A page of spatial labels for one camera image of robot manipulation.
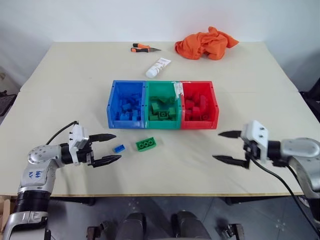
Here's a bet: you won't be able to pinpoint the green plastic bin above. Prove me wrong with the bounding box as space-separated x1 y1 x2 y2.
144 80 182 130

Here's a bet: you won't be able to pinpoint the dark crate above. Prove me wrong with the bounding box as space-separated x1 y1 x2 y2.
0 89 18 118

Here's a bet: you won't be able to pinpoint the crumpled orange cloth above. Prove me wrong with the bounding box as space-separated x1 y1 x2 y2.
174 25 240 61

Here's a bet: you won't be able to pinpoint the dark equipment stand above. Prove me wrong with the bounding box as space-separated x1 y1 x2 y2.
298 76 320 118

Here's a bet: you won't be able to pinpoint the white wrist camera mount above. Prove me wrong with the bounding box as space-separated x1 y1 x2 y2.
240 119 270 165
67 124 90 166

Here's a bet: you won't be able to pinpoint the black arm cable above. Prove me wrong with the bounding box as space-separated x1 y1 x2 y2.
249 158 320 227
45 120 79 146

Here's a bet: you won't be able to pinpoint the green three-stud building block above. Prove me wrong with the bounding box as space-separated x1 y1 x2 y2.
135 137 157 153

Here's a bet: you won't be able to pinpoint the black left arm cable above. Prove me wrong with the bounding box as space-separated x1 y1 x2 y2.
45 120 79 146

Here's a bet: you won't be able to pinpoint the orange black pliers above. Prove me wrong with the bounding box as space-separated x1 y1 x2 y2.
129 42 162 54

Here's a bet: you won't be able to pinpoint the dark rounded shape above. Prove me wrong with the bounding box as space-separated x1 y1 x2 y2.
116 212 148 240
170 210 211 240

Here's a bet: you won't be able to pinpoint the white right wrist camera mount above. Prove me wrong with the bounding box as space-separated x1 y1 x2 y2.
240 119 270 165

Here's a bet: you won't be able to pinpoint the red plastic bin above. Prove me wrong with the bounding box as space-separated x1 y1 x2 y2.
179 80 220 130

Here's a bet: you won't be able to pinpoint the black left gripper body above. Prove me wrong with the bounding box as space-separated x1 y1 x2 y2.
75 136 96 168

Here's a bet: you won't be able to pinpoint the white cream tube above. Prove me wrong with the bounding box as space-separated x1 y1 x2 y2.
145 57 172 79

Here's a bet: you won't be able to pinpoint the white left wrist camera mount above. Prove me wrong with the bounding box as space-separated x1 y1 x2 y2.
67 124 90 166

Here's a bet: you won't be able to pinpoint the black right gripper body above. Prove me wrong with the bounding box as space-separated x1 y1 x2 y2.
243 140 260 161

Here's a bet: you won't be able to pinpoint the white tape strip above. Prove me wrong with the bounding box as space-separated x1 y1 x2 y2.
173 81 185 101

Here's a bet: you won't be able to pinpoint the blue plastic bin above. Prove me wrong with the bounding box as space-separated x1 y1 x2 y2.
106 79 147 129

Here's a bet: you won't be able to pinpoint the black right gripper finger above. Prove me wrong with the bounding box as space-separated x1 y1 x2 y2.
217 130 243 139
212 154 251 171

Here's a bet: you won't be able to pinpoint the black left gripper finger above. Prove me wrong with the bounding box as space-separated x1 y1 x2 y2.
94 154 123 169
89 133 117 144

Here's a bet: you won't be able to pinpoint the brown cardboard box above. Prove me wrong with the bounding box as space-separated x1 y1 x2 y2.
0 195 11 230

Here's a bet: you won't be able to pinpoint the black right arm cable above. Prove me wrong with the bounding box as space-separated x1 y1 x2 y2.
249 158 320 227

